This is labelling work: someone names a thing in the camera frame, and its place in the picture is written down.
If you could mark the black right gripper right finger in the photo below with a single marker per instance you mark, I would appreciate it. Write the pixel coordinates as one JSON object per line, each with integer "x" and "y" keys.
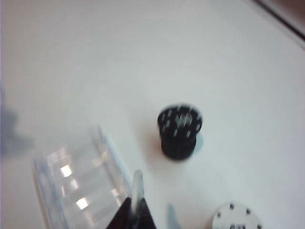
{"x": 147, "y": 217}

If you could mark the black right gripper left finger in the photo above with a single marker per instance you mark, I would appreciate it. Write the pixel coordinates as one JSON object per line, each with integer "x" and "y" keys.
{"x": 125, "y": 217}

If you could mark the clear plastic chip tray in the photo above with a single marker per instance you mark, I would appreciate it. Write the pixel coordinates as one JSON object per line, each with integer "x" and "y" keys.
{"x": 78, "y": 186}

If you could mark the black poker chip stack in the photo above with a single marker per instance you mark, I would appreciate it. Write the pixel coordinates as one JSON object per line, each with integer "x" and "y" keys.
{"x": 176, "y": 143}

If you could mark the white poker chip stack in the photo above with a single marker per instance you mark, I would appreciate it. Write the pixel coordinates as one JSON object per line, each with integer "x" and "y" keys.
{"x": 236, "y": 217}

